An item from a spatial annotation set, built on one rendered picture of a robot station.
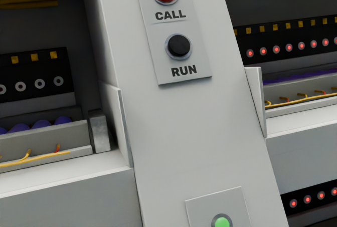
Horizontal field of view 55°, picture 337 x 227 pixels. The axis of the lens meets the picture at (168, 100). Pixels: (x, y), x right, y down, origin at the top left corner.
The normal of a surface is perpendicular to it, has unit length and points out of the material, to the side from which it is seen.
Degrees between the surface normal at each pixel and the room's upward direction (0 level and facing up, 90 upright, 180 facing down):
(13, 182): 20
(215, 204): 90
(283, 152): 110
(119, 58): 90
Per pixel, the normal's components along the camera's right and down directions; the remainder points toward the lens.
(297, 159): 0.27, 0.10
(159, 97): 0.21, -0.24
